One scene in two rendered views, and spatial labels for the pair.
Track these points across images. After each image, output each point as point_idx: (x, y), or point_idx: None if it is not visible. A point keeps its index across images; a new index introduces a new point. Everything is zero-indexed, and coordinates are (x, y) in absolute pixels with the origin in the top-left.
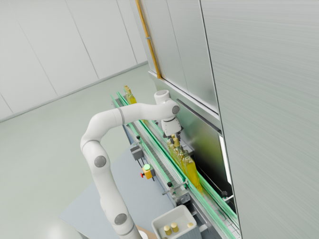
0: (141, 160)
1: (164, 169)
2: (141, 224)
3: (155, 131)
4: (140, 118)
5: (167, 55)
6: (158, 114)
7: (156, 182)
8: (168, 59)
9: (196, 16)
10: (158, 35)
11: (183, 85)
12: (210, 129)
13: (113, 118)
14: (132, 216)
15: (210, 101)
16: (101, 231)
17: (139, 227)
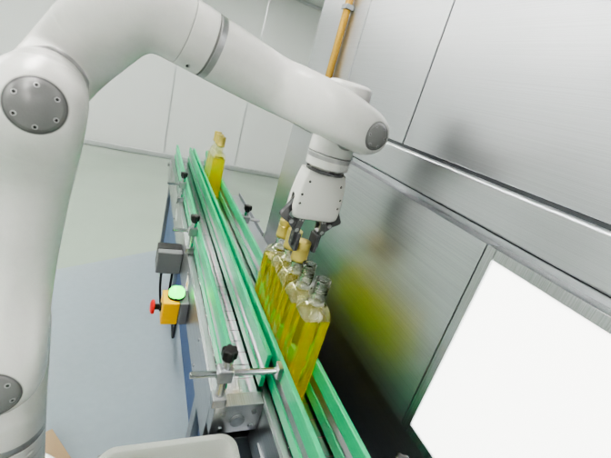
0: (165, 285)
1: None
2: (72, 439)
3: (234, 236)
4: (265, 97)
5: (390, 38)
6: (331, 109)
7: (174, 345)
8: (383, 53)
9: None
10: None
11: (396, 118)
12: (449, 237)
13: (188, 12)
14: (63, 402)
15: (506, 149)
16: None
17: (58, 447)
